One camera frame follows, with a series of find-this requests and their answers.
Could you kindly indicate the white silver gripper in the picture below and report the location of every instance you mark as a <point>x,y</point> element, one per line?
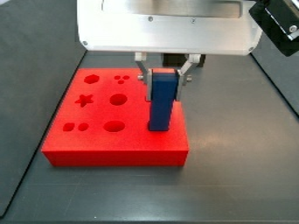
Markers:
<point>169,26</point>

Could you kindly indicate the blue rectangular block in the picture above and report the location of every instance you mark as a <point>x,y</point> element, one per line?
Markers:
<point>165,84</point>

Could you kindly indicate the red shape sorter block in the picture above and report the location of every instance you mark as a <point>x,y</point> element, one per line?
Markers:
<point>101,127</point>

